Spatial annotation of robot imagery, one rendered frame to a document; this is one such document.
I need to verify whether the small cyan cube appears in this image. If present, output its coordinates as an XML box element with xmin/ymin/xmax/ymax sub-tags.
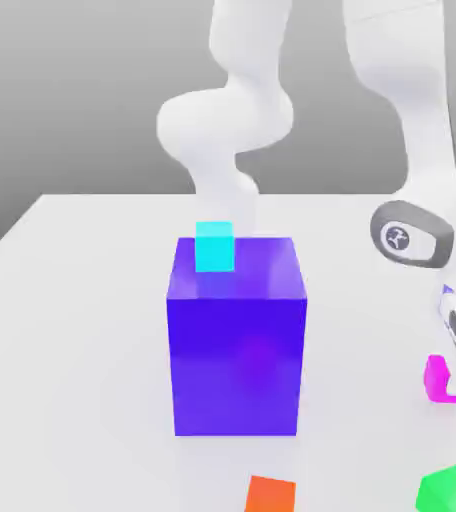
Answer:
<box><xmin>194</xmin><ymin>220</ymin><xmax>236</xmax><ymax>274</ymax></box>

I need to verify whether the small magenta cube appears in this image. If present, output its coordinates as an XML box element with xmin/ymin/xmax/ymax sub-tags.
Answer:
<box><xmin>423</xmin><ymin>354</ymin><xmax>456</xmax><ymax>406</ymax></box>

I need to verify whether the small orange cube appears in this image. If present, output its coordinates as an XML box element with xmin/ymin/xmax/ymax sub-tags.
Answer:
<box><xmin>244</xmin><ymin>474</ymin><xmax>297</xmax><ymax>512</ymax></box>

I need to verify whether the small green cube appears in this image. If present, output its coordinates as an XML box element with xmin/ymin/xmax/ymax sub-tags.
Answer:
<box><xmin>414</xmin><ymin>463</ymin><xmax>456</xmax><ymax>512</ymax></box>

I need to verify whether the large purple box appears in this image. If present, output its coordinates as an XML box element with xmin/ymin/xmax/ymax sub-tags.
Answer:
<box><xmin>166</xmin><ymin>236</ymin><xmax>308</xmax><ymax>438</ymax></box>

